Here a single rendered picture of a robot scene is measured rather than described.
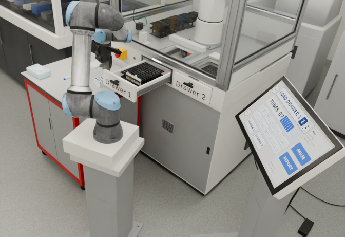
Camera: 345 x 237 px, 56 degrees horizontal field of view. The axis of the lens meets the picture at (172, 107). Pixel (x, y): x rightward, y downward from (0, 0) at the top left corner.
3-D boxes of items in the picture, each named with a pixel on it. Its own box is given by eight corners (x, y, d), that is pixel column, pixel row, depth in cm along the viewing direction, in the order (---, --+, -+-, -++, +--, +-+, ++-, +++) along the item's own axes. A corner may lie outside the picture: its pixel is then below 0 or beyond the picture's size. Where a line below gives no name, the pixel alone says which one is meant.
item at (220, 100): (221, 112, 195) (225, 91, 187) (111, 55, 248) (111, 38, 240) (288, 66, 257) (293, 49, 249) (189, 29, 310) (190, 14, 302)
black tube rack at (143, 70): (139, 91, 202) (139, 81, 198) (120, 80, 211) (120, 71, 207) (163, 79, 216) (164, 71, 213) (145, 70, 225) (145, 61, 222)
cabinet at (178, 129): (205, 202, 239) (222, 113, 195) (113, 137, 292) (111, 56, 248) (265, 144, 301) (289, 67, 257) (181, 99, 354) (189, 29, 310)
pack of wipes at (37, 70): (52, 75, 224) (51, 69, 222) (39, 80, 218) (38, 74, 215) (38, 68, 231) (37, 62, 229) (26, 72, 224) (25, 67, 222)
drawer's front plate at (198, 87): (208, 105, 198) (210, 89, 192) (172, 86, 213) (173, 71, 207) (209, 104, 199) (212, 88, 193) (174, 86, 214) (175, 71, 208)
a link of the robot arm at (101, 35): (111, 32, 182) (114, 25, 191) (91, 30, 182) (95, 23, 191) (111, 44, 187) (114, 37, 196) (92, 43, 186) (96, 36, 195)
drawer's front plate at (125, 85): (134, 103, 193) (134, 87, 187) (103, 84, 208) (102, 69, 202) (136, 102, 194) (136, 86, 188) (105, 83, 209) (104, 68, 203)
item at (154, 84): (134, 98, 194) (134, 90, 191) (107, 82, 208) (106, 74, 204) (177, 77, 221) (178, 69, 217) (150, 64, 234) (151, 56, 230)
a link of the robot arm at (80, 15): (91, 121, 150) (98, 0, 143) (59, 118, 150) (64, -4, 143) (97, 116, 162) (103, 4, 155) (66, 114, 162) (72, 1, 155)
